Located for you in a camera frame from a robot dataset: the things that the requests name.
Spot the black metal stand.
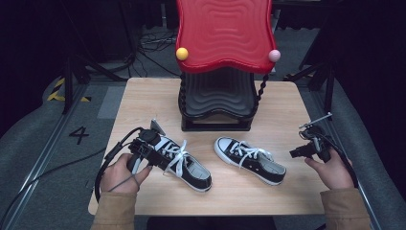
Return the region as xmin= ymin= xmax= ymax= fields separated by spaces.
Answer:
xmin=282 ymin=60 xmax=337 ymax=113
xmin=60 ymin=53 xmax=129 ymax=115

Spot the grey wrist cord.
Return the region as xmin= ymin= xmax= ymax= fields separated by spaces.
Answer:
xmin=107 ymin=156 xmax=142 ymax=194

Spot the person's left hand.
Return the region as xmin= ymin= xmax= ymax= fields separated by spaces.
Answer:
xmin=100 ymin=152 xmax=153 ymax=195

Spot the tangle of black cables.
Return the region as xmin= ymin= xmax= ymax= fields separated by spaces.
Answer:
xmin=136 ymin=26 xmax=182 ymax=79

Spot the yellow black floor tape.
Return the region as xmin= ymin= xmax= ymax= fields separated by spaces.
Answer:
xmin=46 ymin=78 xmax=93 ymax=104

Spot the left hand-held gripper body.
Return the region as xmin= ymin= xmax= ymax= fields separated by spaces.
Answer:
xmin=126 ymin=118 xmax=167 ymax=171

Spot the red and black shoe rack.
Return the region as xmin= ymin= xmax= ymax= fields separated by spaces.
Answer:
xmin=174 ymin=0 xmax=282 ymax=132

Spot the black floor cable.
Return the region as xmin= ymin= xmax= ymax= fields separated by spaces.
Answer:
xmin=0 ymin=147 xmax=107 ymax=224

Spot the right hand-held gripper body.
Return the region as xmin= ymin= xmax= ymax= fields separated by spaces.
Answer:
xmin=298 ymin=112 xmax=335 ymax=163

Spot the black white canvas sneaker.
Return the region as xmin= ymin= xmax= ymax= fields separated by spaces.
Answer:
xmin=213 ymin=136 xmax=287 ymax=187
xmin=153 ymin=135 xmax=213 ymax=194

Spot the person's right hand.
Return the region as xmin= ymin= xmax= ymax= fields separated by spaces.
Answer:
xmin=304 ymin=148 xmax=355 ymax=192

